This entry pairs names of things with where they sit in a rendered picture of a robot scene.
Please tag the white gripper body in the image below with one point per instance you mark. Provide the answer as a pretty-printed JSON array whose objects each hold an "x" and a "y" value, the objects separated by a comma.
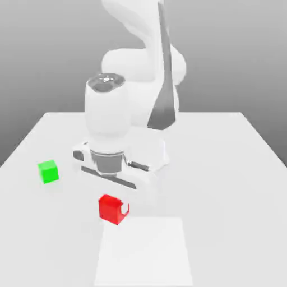
[{"x": 125, "y": 187}]

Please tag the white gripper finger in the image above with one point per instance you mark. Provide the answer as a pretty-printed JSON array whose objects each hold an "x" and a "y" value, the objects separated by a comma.
[{"x": 125, "y": 207}]

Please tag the small red cube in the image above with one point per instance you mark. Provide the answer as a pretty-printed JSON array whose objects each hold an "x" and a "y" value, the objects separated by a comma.
[{"x": 108, "y": 209}]

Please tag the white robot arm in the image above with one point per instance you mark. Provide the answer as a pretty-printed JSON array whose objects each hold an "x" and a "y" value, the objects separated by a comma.
[{"x": 107, "y": 116}]

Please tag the small green cube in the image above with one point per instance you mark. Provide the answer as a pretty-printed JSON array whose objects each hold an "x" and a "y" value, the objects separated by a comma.
[{"x": 48, "y": 172}]

